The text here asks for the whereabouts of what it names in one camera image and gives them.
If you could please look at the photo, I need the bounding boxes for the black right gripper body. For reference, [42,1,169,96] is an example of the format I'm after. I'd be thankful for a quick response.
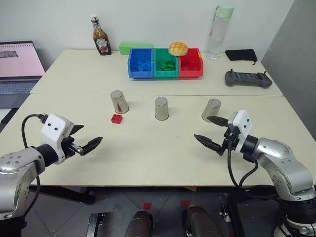
[221,128,239,156]

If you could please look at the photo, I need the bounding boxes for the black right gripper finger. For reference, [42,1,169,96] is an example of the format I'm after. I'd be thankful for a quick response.
[206,116,230,128]
[194,134,223,157]

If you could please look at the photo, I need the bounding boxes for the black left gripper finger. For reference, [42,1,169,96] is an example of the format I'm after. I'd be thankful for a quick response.
[70,124,84,136]
[79,136,103,157]

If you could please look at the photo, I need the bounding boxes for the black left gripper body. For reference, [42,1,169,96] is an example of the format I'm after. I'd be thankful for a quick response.
[61,136,84,159]

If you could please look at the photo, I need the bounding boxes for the upturned metal cup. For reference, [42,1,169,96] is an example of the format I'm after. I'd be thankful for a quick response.
[110,90,130,114]
[201,98,222,122]
[154,96,170,121]

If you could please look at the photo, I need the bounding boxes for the red toy brick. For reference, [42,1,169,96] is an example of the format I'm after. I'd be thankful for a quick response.
[111,114,125,125]

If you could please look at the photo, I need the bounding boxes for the grey handheld controller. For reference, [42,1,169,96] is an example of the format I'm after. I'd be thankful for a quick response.
[224,69,273,88]

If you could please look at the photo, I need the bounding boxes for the red plastic storage bin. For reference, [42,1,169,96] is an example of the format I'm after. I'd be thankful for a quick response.
[178,47,205,79]

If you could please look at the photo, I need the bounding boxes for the black fabric pouch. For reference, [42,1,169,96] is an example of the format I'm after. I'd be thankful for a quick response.
[225,48,259,66]

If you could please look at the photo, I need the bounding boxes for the green plastic storage bin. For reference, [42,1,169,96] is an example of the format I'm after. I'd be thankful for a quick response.
[153,47,180,79]

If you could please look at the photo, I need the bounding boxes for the pile of green toy bricks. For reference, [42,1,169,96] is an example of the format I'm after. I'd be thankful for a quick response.
[158,60,176,73]

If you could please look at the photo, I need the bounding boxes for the dark rounded shape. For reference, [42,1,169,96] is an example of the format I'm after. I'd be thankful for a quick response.
[124,209,154,237]
[185,205,218,237]

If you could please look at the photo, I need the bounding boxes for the golden bread bun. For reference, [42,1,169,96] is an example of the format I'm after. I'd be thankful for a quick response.
[168,41,189,57]

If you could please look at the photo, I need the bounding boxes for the clear bottle with green lid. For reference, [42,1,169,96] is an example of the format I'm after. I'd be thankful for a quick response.
[205,3,235,61]

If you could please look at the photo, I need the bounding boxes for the blue plastic storage bin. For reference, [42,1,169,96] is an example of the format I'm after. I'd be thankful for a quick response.
[127,47,156,79]

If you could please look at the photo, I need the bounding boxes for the open laptop with pink screen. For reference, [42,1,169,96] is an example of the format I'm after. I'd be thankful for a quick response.
[0,40,46,109]

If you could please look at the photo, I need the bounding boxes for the ketchup bottle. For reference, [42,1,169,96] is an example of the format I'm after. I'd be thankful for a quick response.
[90,14,113,56]

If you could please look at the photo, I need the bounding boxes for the pile of blue toy bricks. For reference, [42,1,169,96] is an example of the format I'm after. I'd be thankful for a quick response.
[134,59,152,72]

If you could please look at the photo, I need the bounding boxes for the green rectangular box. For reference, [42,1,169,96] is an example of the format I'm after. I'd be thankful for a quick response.
[118,41,154,56]

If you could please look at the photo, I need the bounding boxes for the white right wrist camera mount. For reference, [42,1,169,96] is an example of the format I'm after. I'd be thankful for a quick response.
[227,110,253,153]

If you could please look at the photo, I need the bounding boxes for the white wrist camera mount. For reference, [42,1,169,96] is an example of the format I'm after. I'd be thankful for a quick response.
[227,110,253,153]
[40,114,75,165]

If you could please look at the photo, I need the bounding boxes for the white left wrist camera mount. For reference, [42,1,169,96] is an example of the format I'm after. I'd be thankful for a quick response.
[40,114,75,165]

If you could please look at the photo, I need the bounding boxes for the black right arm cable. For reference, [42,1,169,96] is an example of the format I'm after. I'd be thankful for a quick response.
[227,140,281,198]

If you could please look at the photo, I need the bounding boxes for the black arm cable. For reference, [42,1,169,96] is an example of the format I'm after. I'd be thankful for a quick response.
[21,113,49,218]
[227,140,281,198]

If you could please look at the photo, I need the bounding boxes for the black table frame bar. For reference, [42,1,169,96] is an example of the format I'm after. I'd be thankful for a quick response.
[29,185,96,205]

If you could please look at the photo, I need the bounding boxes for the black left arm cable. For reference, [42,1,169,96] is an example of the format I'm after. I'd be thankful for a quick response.
[21,113,49,218]

